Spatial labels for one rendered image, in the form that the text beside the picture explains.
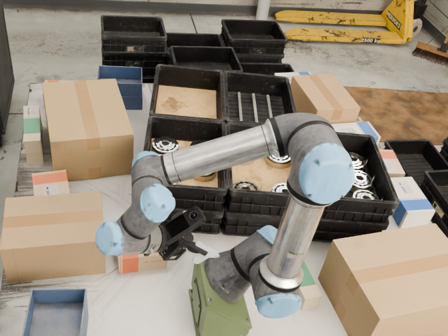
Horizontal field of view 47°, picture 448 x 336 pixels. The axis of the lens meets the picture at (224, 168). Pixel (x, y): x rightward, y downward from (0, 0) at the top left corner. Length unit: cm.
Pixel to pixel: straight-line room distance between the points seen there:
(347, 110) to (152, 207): 149
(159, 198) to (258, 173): 91
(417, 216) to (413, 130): 204
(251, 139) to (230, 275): 45
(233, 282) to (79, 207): 58
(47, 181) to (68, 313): 57
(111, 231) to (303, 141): 46
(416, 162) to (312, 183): 226
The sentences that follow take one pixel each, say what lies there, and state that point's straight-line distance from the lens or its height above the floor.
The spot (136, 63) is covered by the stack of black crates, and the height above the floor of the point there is 41.
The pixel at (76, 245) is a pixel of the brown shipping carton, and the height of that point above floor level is 85.
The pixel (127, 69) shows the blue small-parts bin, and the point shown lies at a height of 83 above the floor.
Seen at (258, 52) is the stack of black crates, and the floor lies 50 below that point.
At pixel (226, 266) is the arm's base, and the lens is 149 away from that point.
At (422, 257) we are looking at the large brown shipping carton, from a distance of 178.
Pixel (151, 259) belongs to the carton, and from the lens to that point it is 172.
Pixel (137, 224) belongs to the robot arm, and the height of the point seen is 126.
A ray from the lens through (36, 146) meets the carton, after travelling 211.
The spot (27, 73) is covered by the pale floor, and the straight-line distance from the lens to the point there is 413.
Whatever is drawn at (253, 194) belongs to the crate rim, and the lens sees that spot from 174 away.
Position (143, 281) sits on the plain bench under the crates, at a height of 70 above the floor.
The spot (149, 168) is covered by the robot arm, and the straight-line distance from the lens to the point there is 121.
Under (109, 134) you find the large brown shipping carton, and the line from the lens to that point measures 197.
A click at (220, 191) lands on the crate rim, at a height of 93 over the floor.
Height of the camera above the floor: 209
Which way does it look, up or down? 40 degrees down
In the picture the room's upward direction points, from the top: 9 degrees clockwise
